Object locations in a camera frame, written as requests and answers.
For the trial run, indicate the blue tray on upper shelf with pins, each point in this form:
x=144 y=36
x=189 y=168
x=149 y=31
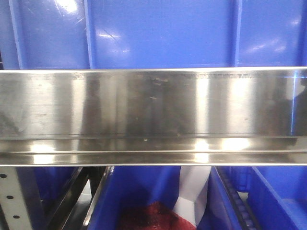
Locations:
x=145 y=34

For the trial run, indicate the white perforated shelf upright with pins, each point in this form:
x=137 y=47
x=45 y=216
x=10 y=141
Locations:
x=20 y=199

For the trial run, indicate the blue bin lower middle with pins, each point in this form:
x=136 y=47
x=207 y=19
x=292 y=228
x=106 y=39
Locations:
x=140 y=186

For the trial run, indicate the blue bin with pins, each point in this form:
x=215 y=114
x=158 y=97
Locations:
x=51 y=181
x=276 y=197
x=140 y=186

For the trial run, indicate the red mesh cloth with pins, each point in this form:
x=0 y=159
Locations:
x=155 y=216

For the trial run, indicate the blue bin lower left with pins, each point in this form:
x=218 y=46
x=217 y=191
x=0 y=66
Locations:
x=51 y=181

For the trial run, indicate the black roller track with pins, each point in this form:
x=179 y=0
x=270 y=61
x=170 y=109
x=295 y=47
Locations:
x=240 y=208

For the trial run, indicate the blue bin lower right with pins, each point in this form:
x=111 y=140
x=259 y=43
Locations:
x=276 y=197

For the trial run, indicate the steel shelf side rail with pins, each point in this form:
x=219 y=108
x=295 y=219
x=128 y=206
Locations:
x=96 y=205

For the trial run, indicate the stainless steel shelf rail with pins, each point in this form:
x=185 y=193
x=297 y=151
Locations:
x=210 y=116

